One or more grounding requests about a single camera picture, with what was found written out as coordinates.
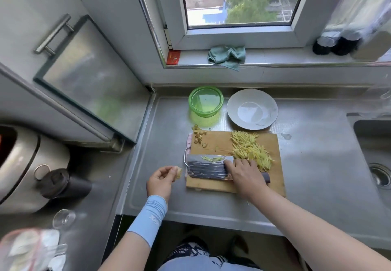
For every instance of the person's left hand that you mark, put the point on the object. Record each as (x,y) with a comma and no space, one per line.
(158,183)

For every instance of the person's right hand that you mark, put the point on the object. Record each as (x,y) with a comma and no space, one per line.
(247,177)

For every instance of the person's left thumb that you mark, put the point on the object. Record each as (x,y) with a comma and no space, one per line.
(171,178)

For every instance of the person's right thumb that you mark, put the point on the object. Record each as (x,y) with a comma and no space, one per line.
(228,167)

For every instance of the ginger piece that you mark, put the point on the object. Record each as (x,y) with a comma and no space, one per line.
(178,173)

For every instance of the steel cleaver knife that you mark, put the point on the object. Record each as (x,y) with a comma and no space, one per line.
(207,168)

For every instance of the person's right forearm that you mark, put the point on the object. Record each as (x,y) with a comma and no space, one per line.
(308,234)

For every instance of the person's left forearm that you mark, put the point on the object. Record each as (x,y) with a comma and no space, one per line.
(143,231)

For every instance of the ginger slivers on blade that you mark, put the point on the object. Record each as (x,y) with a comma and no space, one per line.
(213,158)

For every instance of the pile of ginger strips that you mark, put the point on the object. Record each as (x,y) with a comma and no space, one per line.
(249,150)

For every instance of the pile of ginger peel scraps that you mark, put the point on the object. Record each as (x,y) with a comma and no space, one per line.
(199,135)

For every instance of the wooden cutting board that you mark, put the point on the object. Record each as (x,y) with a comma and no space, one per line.
(272,157)

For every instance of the white round plate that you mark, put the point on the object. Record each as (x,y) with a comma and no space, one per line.
(252,109)

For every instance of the green plastic container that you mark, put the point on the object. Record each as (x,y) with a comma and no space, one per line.
(205,104)

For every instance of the patterned shorts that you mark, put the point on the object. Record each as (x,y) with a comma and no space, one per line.
(201,258)

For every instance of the black lidded tumbler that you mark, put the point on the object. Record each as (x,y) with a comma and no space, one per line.
(64,183)

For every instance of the green dish cloth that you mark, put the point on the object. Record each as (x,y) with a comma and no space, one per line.
(227,56)

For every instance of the clear glass cup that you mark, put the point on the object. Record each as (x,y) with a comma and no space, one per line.
(63,218)

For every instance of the red paper packet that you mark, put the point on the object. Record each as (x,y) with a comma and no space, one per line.
(173,57)

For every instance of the grey cabinet door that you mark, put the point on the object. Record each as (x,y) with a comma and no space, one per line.
(91,78)

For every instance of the steel sink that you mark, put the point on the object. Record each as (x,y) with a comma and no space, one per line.
(371,154)

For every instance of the silver kitchen appliance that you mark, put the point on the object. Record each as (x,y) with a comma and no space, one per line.
(27,167)

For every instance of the clear plastic bag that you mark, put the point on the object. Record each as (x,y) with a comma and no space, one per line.
(30,249)

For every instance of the white window frame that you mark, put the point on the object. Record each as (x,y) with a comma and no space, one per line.
(238,37)

